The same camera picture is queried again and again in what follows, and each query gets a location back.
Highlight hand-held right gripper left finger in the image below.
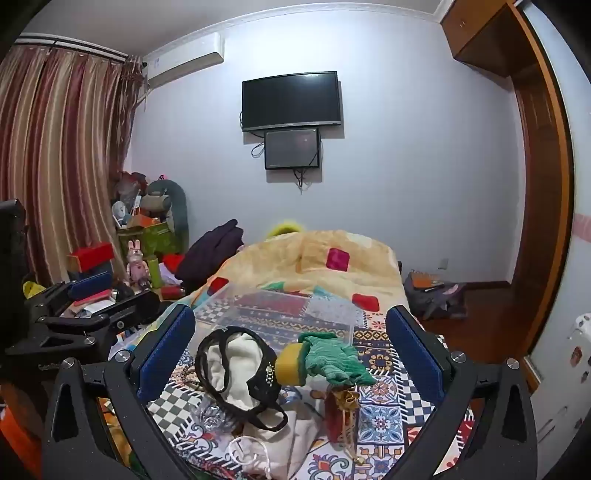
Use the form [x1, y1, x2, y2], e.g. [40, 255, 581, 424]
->
[42, 305, 197, 480]

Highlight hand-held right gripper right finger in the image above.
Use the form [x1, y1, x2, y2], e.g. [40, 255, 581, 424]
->
[385, 305, 539, 480]

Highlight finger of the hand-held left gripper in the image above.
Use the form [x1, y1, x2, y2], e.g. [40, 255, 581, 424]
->
[25, 271, 114, 320]
[4, 291, 161, 357]

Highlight red box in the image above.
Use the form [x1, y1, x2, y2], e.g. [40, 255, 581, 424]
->
[66, 242, 116, 273]

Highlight pink bunny toy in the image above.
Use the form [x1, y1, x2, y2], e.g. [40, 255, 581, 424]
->
[125, 239, 149, 283]

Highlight dark bag with papers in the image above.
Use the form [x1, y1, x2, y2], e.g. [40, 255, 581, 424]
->
[403, 270, 468, 322]

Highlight black bra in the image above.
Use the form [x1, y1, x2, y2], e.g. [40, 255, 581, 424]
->
[194, 325, 290, 433]

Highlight green gift bag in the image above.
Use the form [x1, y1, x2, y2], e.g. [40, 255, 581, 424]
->
[117, 222, 179, 265]

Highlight green knit cloth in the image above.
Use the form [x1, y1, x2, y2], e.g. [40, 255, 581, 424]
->
[297, 332, 378, 387]

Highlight clear plastic bag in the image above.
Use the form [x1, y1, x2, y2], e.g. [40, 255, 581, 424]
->
[190, 396, 242, 438]

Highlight dark purple coat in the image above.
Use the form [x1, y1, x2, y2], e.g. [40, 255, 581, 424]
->
[175, 219, 246, 294]

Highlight pile of plush toys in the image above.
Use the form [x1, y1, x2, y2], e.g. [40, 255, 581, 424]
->
[110, 171, 154, 228]

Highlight red pouch with gold bow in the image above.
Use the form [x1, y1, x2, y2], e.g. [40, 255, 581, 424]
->
[323, 385, 364, 449]

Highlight yellow sponge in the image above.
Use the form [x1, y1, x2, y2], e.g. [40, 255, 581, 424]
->
[275, 342, 309, 387]

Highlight clear plastic storage box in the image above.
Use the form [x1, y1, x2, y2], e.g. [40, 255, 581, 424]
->
[194, 283, 366, 348]

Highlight striped red beige curtain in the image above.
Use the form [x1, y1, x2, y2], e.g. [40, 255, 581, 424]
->
[0, 44, 145, 289]

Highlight white appliance with stickers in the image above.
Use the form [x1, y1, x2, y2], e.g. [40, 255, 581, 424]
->
[525, 311, 591, 445]

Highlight yellow patchwork blanket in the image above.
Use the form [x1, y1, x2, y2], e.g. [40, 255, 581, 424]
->
[191, 229, 413, 320]

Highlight white cloth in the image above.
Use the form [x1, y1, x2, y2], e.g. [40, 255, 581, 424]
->
[239, 401, 322, 480]

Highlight orange box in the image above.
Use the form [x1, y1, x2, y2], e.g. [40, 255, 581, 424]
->
[0, 401, 48, 480]

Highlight yellow green plush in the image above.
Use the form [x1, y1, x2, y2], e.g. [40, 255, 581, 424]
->
[265, 220, 308, 240]

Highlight curtain rod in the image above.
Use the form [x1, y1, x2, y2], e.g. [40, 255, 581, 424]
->
[14, 37, 131, 62]

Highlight white air conditioner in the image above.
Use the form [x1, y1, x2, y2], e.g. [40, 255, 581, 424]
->
[143, 33, 226, 89]

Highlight wooden overhead cabinet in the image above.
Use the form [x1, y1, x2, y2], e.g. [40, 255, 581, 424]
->
[440, 0, 528, 80]

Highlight wooden door frame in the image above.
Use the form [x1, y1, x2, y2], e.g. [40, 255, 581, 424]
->
[508, 4, 576, 367]

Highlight small black wall monitor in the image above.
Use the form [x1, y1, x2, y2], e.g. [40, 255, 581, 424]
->
[264, 128, 321, 171]

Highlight large black wall television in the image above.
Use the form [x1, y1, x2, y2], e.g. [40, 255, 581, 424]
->
[242, 71, 343, 133]

